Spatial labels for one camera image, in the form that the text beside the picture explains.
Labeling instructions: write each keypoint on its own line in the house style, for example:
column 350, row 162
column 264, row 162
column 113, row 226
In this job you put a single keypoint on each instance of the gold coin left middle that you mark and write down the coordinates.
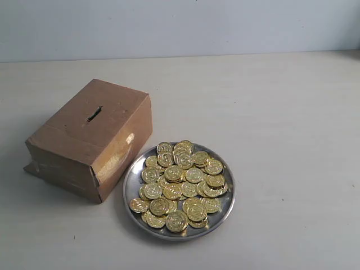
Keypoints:
column 152, row 190

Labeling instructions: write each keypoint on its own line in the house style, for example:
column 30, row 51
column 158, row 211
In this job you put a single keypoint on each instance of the gold coin front left edge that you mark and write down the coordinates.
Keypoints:
column 139, row 205

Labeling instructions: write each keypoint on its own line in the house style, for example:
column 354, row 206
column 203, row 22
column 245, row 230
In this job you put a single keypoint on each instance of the gold coin front centre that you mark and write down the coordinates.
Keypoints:
column 176, row 221

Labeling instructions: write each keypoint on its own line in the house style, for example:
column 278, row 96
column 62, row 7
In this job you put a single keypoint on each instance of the brown cardboard slotted box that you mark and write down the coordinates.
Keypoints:
column 87, row 145

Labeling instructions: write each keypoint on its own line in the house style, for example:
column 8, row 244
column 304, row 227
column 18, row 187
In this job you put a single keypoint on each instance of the round silver metal plate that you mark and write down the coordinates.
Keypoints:
column 131, row 185

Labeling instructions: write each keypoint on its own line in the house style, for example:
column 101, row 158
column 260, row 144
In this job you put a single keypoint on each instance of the gold coin right upper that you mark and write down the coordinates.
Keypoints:
column 214, row 167

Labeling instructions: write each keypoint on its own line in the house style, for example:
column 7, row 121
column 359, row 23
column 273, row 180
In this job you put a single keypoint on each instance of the gold coin left upper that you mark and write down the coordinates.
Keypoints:
column 150, row 175

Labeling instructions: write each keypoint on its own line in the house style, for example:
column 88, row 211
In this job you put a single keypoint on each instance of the gold coin front right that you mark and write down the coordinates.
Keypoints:
column 197, row 212

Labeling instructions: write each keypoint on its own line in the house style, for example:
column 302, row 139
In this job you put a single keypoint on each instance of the gold coin back top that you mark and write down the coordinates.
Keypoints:
column 164, row 147

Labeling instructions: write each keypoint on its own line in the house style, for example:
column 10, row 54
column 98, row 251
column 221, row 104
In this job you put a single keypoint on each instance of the gold coin centre pale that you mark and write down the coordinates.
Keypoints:
column 194, row 175

